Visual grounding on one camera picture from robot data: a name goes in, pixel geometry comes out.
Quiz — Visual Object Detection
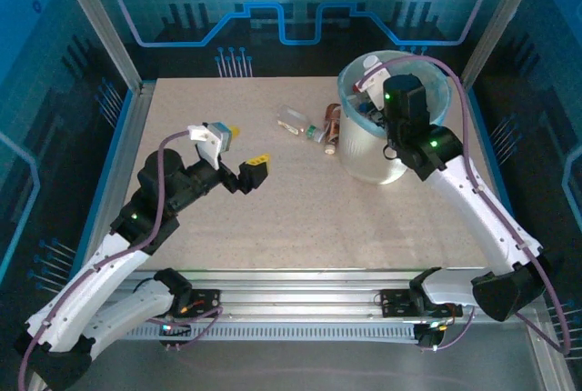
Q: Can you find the brown bottle white cap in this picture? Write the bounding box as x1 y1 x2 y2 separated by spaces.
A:
323 103 345 155

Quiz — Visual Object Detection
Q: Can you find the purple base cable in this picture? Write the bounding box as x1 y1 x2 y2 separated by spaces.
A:
420 295 477 352
156 308 223 352

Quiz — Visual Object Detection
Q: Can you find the slotted cable duct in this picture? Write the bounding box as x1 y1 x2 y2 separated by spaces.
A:
120 321 422 343

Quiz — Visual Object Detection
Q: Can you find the white waste bin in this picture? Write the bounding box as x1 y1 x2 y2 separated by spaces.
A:
336 49 454 185

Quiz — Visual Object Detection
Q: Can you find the aluminium table side rail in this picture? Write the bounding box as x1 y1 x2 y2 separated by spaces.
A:
85 81 156 274

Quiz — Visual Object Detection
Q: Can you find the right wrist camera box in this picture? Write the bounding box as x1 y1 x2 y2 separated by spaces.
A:
354 67 393 108

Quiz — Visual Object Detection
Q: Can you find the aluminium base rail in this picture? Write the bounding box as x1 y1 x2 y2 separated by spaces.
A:
88 267 547 322

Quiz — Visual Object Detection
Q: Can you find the white trash bin, blue liner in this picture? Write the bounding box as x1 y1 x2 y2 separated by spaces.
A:
336 49 454 137

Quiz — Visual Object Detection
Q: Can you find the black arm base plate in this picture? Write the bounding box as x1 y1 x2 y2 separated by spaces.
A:
379 288 464 319
179 288 223 319

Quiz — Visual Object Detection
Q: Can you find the aluminium frame post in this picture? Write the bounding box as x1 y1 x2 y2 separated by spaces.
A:
459 0 549 90
50 0 146 95

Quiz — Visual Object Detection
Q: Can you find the steel sheet panel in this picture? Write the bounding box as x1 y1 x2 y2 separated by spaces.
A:
45 322 574 391

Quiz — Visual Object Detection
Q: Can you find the blue table edge strip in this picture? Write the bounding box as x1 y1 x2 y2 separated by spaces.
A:
70 88 137 274
467 85 537 286

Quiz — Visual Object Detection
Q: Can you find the clear bottle green neck band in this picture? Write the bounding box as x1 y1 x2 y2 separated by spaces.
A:
276 105 326 142

